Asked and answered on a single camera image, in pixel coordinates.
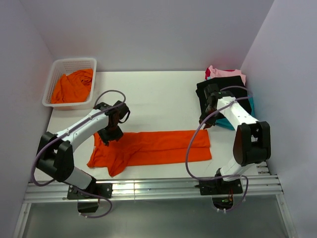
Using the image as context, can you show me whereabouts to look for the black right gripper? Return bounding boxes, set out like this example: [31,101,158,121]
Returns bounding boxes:
[199,103,220,129]

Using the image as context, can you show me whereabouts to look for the orange t-shirt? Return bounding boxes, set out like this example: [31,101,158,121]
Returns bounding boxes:
[86,129,212,178]
[50,68,93,104]

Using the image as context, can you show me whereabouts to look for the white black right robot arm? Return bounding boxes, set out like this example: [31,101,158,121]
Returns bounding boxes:
[197,84,271,195]

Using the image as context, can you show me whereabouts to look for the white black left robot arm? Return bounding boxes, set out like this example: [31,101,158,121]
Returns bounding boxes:
[32,101,130,198]

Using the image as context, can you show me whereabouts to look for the teal folded t-shirt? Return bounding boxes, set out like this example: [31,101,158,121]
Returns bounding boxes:
[216,96,258,130]

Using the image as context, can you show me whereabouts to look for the black folded t-shirt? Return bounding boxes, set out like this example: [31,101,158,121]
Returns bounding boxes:
[196,76,250,121]

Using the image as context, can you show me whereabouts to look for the pink folded t-shirt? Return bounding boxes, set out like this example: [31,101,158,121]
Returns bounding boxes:
[205,65,246,85]

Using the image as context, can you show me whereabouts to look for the orange t-shirt in basket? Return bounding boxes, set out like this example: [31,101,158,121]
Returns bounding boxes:
[50,68,93,104]

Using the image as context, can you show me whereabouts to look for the white plastic laundry basket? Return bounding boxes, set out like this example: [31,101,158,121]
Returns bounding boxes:
[42,58,97,110]

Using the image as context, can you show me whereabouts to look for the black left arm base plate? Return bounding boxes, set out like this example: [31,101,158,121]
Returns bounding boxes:
[67,183,112,200]

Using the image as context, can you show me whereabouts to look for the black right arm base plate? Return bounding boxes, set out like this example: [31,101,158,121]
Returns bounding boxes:
[195,179,243,195]

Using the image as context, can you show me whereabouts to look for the aluminium table frame rail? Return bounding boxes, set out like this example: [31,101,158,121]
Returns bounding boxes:
[13,162,298,238]

